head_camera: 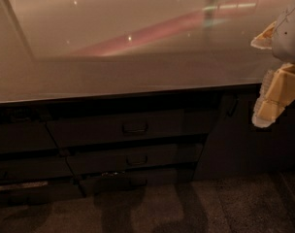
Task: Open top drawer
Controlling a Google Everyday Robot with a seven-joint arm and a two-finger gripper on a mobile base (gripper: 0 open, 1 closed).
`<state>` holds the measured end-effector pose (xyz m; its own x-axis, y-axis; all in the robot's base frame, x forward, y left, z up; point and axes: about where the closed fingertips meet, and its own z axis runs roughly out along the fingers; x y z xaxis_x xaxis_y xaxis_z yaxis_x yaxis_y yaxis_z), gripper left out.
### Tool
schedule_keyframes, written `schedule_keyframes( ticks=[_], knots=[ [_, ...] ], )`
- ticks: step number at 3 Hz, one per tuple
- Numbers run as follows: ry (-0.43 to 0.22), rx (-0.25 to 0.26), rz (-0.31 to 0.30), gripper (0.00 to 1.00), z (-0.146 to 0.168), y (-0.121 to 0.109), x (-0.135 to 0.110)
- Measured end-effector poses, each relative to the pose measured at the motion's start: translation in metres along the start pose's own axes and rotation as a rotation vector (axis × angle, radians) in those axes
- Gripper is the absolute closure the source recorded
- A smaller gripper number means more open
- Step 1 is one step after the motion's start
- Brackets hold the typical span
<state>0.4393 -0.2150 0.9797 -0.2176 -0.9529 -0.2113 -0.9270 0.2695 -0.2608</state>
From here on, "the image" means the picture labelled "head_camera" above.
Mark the dark left top drawer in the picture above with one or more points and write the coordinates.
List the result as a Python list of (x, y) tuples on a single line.
[(29, 136)]

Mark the dark left bottom drawer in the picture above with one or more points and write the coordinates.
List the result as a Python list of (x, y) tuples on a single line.
[(36, 193)]

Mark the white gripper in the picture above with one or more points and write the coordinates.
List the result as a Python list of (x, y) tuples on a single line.
[(289, 38)]

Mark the dark right cabinet door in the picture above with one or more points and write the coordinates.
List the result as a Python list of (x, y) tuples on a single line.
[(235, 147)]

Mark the dark left middle drawer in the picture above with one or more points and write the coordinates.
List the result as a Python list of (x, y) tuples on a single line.
[(34, 168)]

